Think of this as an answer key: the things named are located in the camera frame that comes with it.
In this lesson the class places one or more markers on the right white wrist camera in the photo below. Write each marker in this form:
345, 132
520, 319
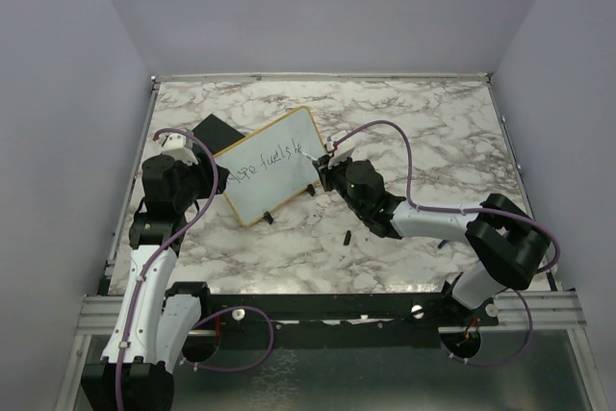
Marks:
339, 148

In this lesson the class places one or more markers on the black marker pen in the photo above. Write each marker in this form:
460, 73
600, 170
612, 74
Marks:
308, 156

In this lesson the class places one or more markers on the black rectangular pad upper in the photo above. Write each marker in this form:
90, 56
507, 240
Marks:
216, 134

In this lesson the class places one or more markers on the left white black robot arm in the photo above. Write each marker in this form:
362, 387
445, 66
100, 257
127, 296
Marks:
135, 371

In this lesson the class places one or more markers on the black marker cap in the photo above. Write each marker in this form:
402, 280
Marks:
347, 238

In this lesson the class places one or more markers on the black mounting rail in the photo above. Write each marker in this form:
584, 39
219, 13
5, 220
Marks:
353, 320

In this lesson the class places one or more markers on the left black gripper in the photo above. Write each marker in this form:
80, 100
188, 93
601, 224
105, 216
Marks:
205, 169

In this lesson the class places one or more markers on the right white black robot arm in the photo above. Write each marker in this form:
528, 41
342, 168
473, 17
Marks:
508, 244

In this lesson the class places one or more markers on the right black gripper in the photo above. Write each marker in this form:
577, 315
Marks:
326, 173

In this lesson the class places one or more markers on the yellow framed whiteboard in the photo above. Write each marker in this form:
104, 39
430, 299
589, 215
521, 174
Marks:
266, 169

